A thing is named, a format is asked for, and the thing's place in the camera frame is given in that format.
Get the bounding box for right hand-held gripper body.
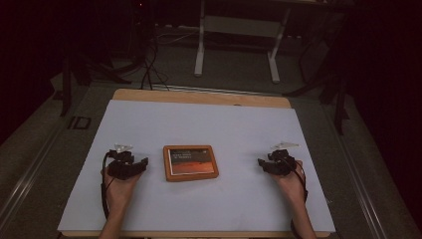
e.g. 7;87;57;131
265;141;299;177

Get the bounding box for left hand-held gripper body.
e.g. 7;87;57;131
105;142;143;181

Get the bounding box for person's right hand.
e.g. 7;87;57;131
270;160;309;204

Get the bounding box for wooden table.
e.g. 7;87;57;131
61;88;332;239

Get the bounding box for person's left hand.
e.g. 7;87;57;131
101;164;147;208

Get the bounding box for bundle of black floor cables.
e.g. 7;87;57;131
131;19;171;92

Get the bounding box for black metal stand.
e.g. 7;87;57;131
284;29;351;136
59;49;133;118

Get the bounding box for metal floor rail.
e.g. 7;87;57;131
0;122;70;227
332;132;390;239

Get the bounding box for white metal desk frame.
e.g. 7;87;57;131
193;0;294;85

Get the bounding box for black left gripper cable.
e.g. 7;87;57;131
101;150;115;221

